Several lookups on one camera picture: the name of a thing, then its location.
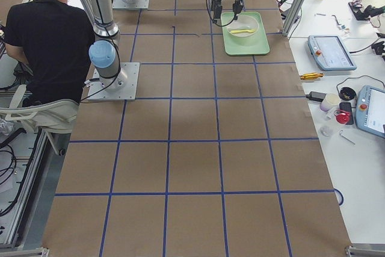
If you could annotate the orange cylinder tool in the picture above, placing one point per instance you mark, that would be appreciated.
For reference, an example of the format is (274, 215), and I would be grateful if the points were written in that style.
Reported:
(311, 76)

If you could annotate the yellow plastic fork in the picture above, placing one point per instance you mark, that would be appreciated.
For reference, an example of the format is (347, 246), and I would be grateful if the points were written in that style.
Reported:
(243, 31)

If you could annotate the person in black shirt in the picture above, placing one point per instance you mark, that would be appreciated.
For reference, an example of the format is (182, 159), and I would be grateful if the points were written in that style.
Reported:
(53, 39)

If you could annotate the teach pendant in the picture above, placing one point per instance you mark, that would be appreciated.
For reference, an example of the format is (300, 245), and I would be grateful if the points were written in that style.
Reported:
(370, 110)
(330, 53)

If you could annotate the white round plate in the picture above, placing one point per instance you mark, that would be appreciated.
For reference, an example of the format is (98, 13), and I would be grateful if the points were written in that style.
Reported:
(243, 22)

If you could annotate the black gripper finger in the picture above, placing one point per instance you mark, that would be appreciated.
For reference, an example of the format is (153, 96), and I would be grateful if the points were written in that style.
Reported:
(235, 16)

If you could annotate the white office chair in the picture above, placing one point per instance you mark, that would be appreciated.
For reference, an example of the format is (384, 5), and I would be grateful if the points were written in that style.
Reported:
(56, 117)

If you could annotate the far teach pendant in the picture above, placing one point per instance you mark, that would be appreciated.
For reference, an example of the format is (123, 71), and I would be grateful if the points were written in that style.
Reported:
(330, 53)

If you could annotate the light green tray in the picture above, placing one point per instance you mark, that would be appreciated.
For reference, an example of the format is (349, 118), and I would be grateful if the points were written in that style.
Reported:
(256, 44)

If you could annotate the near teach pendant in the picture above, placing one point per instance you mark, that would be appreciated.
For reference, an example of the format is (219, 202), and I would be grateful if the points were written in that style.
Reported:
(370, 110)

